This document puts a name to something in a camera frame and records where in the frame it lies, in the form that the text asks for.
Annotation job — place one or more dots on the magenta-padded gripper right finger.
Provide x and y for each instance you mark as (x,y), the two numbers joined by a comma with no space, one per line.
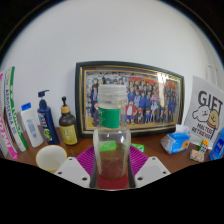
(151,171)

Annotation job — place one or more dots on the white and blue shuttlecock tube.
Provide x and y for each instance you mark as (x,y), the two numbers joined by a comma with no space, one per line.
(15,113)

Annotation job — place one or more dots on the brown pump bottle yellow label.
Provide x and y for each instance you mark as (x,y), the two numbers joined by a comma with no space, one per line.
(68,130)

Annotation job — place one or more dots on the framed group photo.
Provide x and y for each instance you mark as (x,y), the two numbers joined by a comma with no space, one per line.
(150,100)

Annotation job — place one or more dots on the white lotion bottle blue cap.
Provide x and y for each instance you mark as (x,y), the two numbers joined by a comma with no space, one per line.
(31,128)

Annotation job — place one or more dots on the dark blue pump bottle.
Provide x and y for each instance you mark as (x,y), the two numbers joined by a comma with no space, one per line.
(48,125)

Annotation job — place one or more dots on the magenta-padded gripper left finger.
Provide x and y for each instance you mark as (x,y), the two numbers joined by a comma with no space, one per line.
(71,172)

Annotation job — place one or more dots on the pink shuttlecock tube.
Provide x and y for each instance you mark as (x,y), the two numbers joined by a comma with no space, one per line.
(8,136)

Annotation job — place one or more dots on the small snack packets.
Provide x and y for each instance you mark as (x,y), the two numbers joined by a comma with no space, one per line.
(198,153)

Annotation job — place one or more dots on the blue detergent bottle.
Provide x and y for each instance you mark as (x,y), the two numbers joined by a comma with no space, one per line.
(218,146)

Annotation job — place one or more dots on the white mug with yellow rim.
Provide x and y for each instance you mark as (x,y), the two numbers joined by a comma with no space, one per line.
(50,158)

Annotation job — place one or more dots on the clear green-labelled plastic bottle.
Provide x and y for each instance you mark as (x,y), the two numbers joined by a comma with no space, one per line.
(111,116)

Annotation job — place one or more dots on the blue tissue pack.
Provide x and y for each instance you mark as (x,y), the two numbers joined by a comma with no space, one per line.
(176,141)

